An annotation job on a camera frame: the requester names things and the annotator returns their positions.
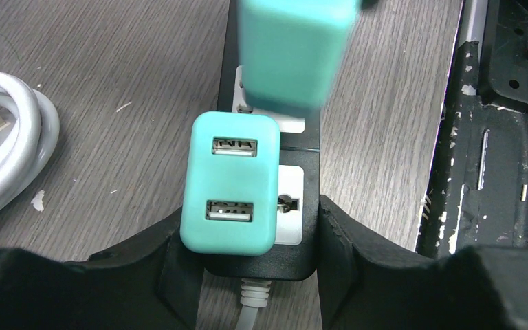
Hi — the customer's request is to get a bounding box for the teal USB charger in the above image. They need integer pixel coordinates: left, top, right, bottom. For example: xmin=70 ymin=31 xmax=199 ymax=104
xmin=236 ymin=0 xmax=361 ymax=112
xmin=180 ymin=111 xmax=281 ymax=256

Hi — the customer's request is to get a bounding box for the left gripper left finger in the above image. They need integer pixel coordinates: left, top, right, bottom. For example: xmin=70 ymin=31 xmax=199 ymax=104
xmin=0 ymin=211 xmax=204 ymax=329

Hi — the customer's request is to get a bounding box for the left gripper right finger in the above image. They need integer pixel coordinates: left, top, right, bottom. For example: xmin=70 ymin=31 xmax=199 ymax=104
xmin=317 ymin=196 xmax=528 ymax=329

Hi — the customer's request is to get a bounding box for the grey coiled cable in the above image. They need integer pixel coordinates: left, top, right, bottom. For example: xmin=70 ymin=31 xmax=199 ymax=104
xmin=0 ymin=70 xmax=61 ymax=234

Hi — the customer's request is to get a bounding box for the black power strip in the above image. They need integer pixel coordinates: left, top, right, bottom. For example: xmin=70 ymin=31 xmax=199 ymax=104
xmin=203 ymin=1 xmax=321 ymax=281

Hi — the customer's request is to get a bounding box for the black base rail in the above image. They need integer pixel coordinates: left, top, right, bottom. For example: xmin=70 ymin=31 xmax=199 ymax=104
xmin=416 ymin=1 xmax=528 ymax=258

